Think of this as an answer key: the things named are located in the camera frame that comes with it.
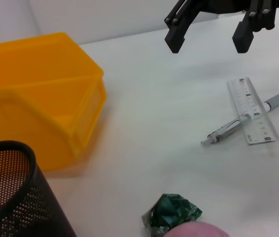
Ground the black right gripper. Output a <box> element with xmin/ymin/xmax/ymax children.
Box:
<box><xmin>163</xmin><ymin>0</ymin><xmax>278</xmax><ymax>54</ymax></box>

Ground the green plastic wrapper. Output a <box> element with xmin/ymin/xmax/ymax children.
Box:
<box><xmin>141</xmin><ymin>193</ymin><xmax>203</xmax><ymax>235</ymax></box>

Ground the pink peach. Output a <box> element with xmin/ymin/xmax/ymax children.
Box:
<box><xmin>163</xmin><ymin>221</ymin><xmax>229</xmax><ymax>237</ymax></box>

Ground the clear grey ballpoint pen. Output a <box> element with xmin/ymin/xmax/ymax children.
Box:
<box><xmin>200</xmin><ymin>85</ymin><xmax>279</xmax><ymax>148</ymax></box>

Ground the clear plastic ruler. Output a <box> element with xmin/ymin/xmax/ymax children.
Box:
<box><xmin>226</xmin><ymin>77</ymin><xmax>279</xmax><ymax>146</ymax></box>

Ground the black mesh pen holder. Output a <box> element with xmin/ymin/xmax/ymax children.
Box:
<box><xmin>0</xmin><ymin>140</ymin><xmax>77</xmax><ymax>237</ymax></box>

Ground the yellow plastic bin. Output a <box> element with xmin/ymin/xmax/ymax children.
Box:
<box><xmin>0</xmin><ymin>32</ymin><xmax>108</xmax><ymax>177</ymax></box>

